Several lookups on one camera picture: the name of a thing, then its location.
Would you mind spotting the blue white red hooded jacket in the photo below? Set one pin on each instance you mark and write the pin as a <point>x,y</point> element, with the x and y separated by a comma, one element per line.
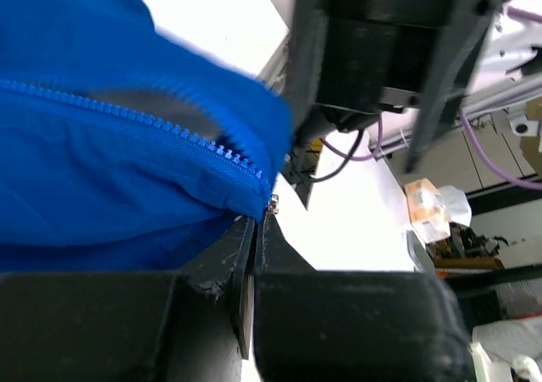
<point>120,149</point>

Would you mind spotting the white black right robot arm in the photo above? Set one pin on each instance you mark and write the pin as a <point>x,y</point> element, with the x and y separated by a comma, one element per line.
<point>349,61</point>

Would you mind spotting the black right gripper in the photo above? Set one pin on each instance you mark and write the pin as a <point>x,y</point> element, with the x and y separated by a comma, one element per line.
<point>350,59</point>

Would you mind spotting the white cloth bottom right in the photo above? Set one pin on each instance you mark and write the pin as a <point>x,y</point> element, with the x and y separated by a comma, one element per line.
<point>516,342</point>

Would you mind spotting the tissue box on desk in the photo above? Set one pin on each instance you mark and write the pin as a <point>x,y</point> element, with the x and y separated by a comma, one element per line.
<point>427,212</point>

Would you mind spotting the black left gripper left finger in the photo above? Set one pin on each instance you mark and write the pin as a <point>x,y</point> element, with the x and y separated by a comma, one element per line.
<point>190,324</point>

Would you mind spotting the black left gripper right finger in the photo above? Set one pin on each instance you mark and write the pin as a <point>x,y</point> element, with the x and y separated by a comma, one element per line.
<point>315,325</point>

